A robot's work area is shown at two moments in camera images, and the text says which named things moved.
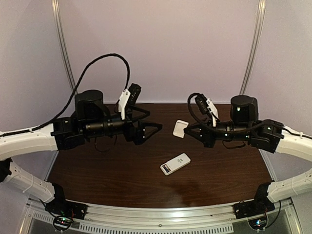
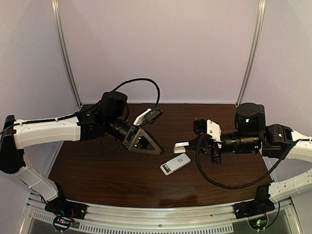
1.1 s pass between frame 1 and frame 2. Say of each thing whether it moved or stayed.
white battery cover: moved
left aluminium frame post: stayed
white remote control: stayed
